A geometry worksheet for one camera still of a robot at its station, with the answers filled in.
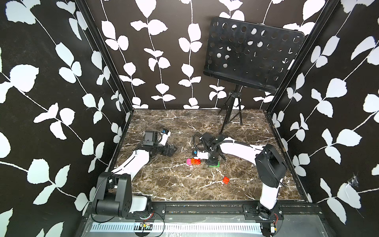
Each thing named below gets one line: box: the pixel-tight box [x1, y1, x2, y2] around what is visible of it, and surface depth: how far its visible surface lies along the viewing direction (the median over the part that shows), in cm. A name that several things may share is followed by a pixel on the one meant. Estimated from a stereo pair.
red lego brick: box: [222, 175, 230, 185], surface depth 85 cm
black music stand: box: [202, 16, 305, 135], surface depth 67 cm
